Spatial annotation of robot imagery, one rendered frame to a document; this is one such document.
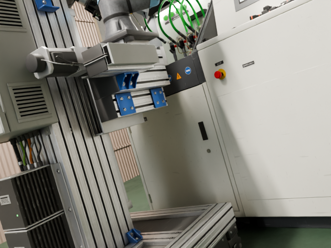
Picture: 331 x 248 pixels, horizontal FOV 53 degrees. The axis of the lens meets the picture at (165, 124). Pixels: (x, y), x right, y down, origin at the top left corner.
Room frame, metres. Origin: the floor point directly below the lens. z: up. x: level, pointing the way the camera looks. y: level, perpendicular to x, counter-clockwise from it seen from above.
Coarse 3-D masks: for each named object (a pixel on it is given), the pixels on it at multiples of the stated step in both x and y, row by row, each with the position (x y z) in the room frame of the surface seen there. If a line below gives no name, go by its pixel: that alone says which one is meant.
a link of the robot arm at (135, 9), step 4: (132, 0) 1.38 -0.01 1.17; (136, 0) 1.38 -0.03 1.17; (140, 0) 1.38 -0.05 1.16; (144, 0) 1.38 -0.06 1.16; (148, 0) 1.39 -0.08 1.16; (152, 0) 1.39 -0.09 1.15; (156, 0) 1.40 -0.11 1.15; (132, 4) 1.38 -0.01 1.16; (136, 4) 1.39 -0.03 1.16; (140, 4) 1.39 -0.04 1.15; (144, 4) 1.40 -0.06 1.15; (148, 4) 1.40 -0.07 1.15; (152, 4) 1.41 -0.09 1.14; (156, 4) 1.42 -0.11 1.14; (132, 8) 1.40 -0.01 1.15; (136, 8) 1.41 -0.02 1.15; (140, 8) 1.41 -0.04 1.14; (144, 8) 1.42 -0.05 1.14
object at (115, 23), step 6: (126, 12) 1.39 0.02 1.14; (108, 18) 1.37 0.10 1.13; (114, 18) 1.37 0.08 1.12; (120, 18) 1.37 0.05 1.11; (126, 18) 1.38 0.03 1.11; (108, 24) 1.37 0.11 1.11; (114, 24) 1.36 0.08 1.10; (120, 24) 1.37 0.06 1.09; (126, 24) 1.37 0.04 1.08; (132, 24) 1.39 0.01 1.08; (108, 30) 1.37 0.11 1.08; (114, 30) 1.35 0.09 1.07; (120, 30) 1.35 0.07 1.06; (108, 36) 1.37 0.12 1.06
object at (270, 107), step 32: (224, 0) 1.84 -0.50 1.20; (320, 0) 1.28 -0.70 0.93; (256, 32) 1.47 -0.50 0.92; (288, 32) 1.38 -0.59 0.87; (320, 32) 1.30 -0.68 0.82; (224, 64) 1.60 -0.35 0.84; (256, 64) 1.50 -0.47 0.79; (288, 64) 1.40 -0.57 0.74; (320, 64) 1.32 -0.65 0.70; (224, 96) 1.64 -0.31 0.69; (256, 96) 1.52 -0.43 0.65; (288, 96) 1.43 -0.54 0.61; (320, 96) 1.34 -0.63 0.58; (224, 128) 1.67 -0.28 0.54; (256, 128) 1.56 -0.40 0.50; (288, 128) 1.45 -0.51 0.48; (320, 128) 1.36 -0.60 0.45; (256, 160) 1.59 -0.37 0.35; (288, 160) 1.48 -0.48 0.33; (320, 160) 1.39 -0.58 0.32; (256, 192) 1.62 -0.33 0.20; (288, 192) 1.51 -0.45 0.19; (320, 192) 1.41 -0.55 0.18; (288, 224) 1.59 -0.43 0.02; (320, 224) 1.48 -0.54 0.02
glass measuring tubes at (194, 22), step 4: (200, 12) 2.22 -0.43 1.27; (204, 12) 2.20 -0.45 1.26; (192, 16) 2.26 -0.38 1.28; (200, 16) 2.24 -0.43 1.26; (188, 20) 2.29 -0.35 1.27; (192, 20) 2.28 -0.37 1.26; (196, 20) 2.26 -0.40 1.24; (200, 20) 2.24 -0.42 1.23; (196, 24) 2.26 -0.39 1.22; (200, 24) 2.24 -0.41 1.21; (196, 28) 2.29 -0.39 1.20
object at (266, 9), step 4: (288, 0) 1.46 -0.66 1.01; (292, 0) 1.40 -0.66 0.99; (280, 4) 1.49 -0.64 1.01; (284, 4) 1.47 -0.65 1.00; (264, 8) 1.53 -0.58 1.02; (268, 8) 1.52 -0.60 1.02; (272, 8) 1.49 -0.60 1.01; (264, 12) 1.52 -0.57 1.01; (252, 16) 1.56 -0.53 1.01; (256, 16) 1.55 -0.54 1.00
